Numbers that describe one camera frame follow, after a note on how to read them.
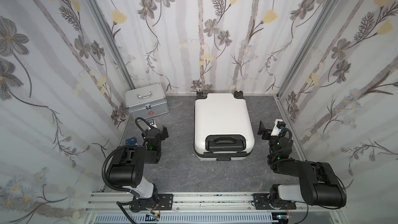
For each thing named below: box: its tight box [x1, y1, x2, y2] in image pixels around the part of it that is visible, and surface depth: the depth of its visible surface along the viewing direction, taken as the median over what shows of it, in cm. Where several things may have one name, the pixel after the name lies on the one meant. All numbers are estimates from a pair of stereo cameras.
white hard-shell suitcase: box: [193, 90, 255, 162], surface depth 81 cm
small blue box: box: [125, 136, 137, 145], surface depth 95 cm
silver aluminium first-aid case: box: [124, 82, 170, 121], surface depth 101 cm
